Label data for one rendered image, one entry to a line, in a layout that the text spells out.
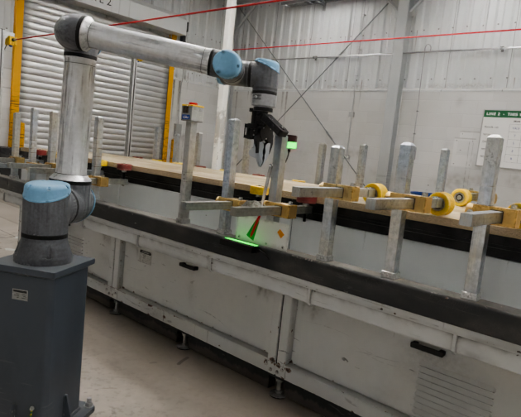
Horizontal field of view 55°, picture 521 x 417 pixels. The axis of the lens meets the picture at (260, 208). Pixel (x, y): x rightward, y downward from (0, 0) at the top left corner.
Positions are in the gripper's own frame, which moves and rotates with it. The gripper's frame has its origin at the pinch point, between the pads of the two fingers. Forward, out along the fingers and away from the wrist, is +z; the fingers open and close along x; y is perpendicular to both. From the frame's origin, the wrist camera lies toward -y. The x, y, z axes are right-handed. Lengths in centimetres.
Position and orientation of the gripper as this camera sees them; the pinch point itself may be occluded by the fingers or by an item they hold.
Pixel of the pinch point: (261, 163)
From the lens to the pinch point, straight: 183.2
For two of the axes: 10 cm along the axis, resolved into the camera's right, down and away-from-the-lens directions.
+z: -1.0, 9.9, 1.1
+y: -7.5, -1.5, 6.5
